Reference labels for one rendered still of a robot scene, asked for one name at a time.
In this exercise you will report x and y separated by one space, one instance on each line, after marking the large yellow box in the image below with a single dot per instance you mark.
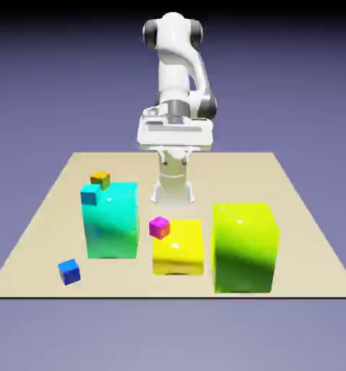
178 249

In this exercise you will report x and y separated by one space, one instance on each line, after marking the large cyan box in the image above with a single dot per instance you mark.
112 220

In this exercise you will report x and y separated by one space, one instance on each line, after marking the small magenta cube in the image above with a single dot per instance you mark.
159 227

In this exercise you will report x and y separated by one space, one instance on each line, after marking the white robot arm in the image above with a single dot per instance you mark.
173 63

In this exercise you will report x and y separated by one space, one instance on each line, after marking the large lime green box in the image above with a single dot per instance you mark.
244 249

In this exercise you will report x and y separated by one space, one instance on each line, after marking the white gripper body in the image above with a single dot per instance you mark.
174 134

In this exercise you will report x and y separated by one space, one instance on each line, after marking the small blue cube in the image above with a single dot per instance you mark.
69 271

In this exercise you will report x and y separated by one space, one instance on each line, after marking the small cyan cube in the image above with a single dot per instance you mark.
89 194

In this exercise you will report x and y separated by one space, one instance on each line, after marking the small orange cube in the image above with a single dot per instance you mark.
100 179

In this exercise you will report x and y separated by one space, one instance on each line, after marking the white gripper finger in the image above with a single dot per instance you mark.
185 157
163 158

